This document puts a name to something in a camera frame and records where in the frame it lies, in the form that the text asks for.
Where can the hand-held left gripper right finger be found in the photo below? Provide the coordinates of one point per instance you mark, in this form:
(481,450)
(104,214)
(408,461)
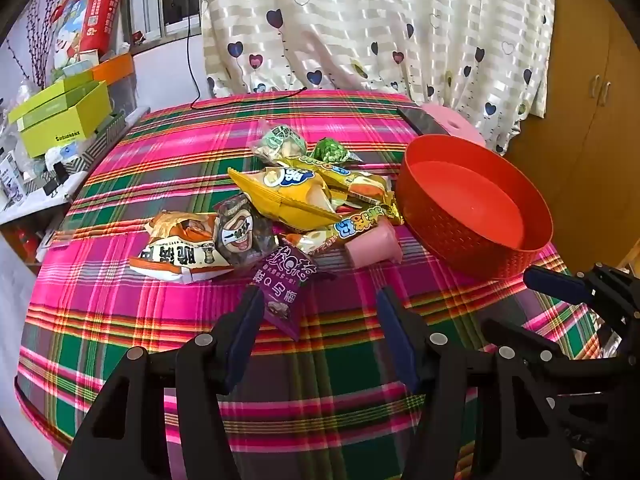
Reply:
(395,330)

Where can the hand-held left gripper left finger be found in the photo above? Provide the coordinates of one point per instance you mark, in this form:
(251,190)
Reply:
(245,330)

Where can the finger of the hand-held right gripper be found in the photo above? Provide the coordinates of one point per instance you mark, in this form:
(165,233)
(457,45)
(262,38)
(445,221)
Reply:
(525,337)
(555,284)

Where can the purple snack packet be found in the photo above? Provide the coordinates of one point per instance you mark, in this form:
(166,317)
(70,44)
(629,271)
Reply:
(285,285)

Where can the pink snack packet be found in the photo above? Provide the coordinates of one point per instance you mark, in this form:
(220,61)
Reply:
(372,247)

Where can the dark brown snack packet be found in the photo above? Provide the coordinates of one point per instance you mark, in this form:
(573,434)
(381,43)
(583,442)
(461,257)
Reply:
(245,237)

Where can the red plastic bowl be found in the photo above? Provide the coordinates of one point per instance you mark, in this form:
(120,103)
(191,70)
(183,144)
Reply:
(465,240)

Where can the orange white snack bag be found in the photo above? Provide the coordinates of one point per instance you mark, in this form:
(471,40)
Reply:
(175,255)

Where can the yellow snack bag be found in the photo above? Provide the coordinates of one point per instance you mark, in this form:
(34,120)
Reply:
(285,200)

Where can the plaid pink green tablecloth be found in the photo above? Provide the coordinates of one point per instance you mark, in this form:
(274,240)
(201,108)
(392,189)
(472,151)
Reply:
(150,310)

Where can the clear packet of yellow balls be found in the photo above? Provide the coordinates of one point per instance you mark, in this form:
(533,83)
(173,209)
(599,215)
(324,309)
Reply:
(312,240)

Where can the wooden cabinet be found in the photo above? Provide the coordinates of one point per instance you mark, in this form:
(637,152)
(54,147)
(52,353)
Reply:
(590,135)

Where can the small green snack packet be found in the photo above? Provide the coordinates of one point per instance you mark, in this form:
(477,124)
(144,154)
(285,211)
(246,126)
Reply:
(329,152)

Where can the clear green peanut packet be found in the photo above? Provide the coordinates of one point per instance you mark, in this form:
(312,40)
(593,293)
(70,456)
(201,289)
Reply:
(280,142)

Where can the pink plastic stool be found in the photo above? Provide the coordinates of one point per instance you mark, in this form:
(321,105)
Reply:
(455,120)

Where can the black smartphone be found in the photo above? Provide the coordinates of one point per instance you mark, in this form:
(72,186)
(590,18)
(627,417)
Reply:
(422,121)

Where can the black white striped box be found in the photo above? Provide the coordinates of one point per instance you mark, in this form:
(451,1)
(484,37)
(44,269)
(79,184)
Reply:
(100,142)

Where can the black binder clip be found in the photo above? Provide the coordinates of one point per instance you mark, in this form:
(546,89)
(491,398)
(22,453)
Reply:
(55,176)

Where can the white side table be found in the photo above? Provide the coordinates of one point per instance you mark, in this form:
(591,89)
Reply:
(30,205)

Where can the lime green cardboard box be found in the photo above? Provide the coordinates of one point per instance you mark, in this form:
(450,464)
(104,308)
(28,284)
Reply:
(65,130)

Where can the orange lidded plastic bin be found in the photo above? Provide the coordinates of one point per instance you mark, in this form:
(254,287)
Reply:
(117,67)

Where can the white heart print curtain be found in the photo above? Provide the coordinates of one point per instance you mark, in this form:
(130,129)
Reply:
(375,35)

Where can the lime green box lid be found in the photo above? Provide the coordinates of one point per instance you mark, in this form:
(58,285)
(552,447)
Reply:
(45,105)

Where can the pale green carton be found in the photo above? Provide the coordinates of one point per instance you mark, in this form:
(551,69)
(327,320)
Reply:
(75,67)

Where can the red printed carton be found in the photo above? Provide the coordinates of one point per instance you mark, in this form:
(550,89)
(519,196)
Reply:
(100,15)

